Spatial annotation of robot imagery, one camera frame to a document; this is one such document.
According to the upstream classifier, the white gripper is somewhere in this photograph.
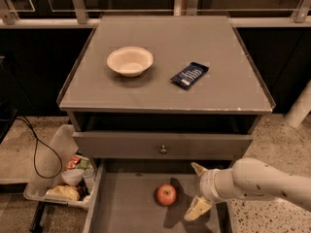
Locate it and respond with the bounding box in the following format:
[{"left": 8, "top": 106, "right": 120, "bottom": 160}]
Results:
[{"left": 184, "top": 162, "right": 234, "bottom": 221}]

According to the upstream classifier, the red apple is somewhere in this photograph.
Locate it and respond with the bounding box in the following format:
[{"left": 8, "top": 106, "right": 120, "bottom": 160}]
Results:
[{"left": 156, "top": 183, "right": 177, "bottom": 206}]

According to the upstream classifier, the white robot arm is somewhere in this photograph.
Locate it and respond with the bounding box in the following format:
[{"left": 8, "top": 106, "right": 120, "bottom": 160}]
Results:
[{"left": 184, "top": 158, "right": 311, "bottom": 221}]

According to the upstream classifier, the brass drawer knob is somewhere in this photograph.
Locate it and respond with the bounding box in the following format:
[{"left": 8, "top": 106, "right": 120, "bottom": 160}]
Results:
[{"left": 159, "top": 145, "right": 168, "bottom": 154}]

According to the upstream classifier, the open grey middle drawer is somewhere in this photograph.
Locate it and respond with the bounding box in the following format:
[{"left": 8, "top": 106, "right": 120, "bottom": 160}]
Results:
[{"left": 83, "top": 160, "right": 233, "bottom": 233}]

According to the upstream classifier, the grey drawer cabinet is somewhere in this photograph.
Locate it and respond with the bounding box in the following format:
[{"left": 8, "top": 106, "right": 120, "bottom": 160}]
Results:
[{"left": 56, "top": 15, "right": 276, "bottom": 233}]

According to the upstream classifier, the grey top drawer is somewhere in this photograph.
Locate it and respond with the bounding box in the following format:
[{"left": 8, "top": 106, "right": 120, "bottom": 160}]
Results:
[{"left": 73, "top": 131, "right": 253, "bottom": 160}]

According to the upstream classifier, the dark blue snack bar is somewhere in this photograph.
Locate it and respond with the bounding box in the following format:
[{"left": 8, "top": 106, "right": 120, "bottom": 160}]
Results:
[{"left": 170, "top": 62, "right": 209, "bottom": 90}]

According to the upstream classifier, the white table leg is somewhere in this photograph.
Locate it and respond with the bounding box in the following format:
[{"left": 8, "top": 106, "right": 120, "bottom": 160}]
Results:
[{"left": 285, "top": 81, "right": 311, "bottom": 128}]

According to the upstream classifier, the red snack packet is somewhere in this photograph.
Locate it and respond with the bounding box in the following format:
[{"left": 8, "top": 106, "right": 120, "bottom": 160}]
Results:
[{"left": 65, "top": 156, "right": 81, "bottom": 170}]

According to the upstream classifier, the yellow chip bag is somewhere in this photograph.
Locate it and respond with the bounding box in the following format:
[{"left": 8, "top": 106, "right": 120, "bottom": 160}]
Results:
[{"left": 47, "top": 185, "right": 80, "bottom": 201}]

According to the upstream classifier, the small white bowl in bin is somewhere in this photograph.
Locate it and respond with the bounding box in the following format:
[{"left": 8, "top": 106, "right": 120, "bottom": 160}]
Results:
[{"left": 61, "top": 169, "right": 84, "bottom": 186}]

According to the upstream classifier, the clear plastic storage bin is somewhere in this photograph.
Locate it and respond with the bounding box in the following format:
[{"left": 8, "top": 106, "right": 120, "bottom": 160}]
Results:
[{"left": 23, "top": 124, "right": 96, "bottom": 210}]

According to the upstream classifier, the white paper bowl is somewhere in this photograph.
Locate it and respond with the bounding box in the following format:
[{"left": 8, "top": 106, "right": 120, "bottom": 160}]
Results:
[{"left": 107, "top": 47, "right": 154, "bottom": 77}]

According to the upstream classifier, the metal railing frame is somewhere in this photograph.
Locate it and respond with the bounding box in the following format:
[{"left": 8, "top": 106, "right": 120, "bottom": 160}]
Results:
[{"left": 0, "top": 0, "right": 311, "bottom": 28}]

